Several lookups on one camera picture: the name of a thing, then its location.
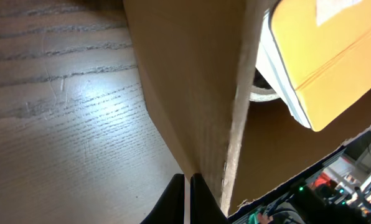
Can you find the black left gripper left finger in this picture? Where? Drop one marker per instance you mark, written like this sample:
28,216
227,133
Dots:
169,209

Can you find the white tape roll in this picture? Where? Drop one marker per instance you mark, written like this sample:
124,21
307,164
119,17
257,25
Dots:
261,91

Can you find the yellow sticky note pad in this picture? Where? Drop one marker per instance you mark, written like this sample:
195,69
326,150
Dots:
316,55

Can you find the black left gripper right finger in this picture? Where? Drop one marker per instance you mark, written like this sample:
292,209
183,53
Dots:
203,206

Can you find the brown cardboard box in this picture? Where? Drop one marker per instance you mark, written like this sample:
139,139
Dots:
197,60

